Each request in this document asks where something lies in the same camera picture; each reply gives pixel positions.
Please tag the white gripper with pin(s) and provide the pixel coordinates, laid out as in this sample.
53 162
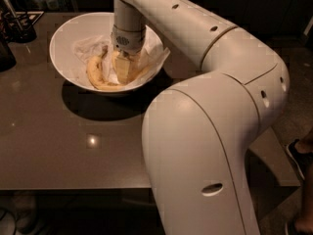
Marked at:
129 40

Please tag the yellow banana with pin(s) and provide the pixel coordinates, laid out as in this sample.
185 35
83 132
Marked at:
140 62
94 72

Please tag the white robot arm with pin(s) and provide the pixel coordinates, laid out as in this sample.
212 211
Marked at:
195 134

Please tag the white bowl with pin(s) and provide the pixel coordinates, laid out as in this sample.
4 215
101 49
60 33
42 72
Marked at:
61 54

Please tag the white paper liner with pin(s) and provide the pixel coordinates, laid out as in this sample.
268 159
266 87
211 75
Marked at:
84 49

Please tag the dark container at left edge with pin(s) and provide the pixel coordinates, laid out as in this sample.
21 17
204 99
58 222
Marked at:
7 59

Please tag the white stick in holder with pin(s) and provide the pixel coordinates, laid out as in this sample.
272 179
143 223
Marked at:
13 13

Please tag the black wire utensil holder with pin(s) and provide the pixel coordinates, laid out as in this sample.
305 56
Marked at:
27 34

